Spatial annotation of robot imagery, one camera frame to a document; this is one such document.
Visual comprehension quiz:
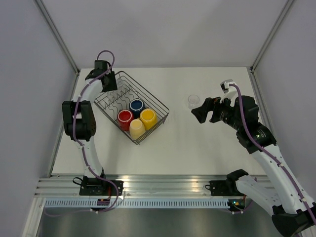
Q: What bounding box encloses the frame post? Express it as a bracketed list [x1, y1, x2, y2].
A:
[34, 0, 80, 75]
[249, 0, 296, 74]

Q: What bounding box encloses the wire dish rack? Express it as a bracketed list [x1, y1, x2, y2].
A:
[94, 71, 169, 145]

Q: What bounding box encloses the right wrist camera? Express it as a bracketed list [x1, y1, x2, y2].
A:
[220, 79, 237, 103]

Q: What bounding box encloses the left frame post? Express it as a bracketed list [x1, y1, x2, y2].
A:
[34, 0, 80, 75]

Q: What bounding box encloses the pale yellow mug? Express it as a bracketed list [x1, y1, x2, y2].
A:
[129, 119, 146, 140]

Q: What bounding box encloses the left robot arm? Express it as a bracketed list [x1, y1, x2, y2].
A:
[62, 60, 118, 196]

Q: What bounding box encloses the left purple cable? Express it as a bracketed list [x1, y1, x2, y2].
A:
[44, 50, 124, 217]

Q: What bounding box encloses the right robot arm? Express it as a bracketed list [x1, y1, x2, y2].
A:
[191, 95, 316, 237]

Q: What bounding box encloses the red mug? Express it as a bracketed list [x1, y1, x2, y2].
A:
[117, 110, 134, 131]

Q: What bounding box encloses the blue mug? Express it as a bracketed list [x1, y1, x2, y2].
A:
[129, 99, 146, 118]

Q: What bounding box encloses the right frame post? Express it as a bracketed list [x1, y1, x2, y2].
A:
[249, 0, 296, 74]

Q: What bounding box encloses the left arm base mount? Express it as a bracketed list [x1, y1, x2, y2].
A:
[73, 176, 117, 196]

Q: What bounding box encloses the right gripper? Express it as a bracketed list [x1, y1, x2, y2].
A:
[191, 92, 243, 130]

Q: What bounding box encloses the white slotted cable duct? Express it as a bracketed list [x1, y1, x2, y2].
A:
[45, 198, 229, 209]

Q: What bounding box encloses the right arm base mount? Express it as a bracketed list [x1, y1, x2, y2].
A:
[204, 180, 240, 197]

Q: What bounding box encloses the clear glass cup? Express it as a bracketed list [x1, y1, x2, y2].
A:
[188, 94, 200, 110]
[116, 78, 125, 91]
[106, 90, 118, 100]

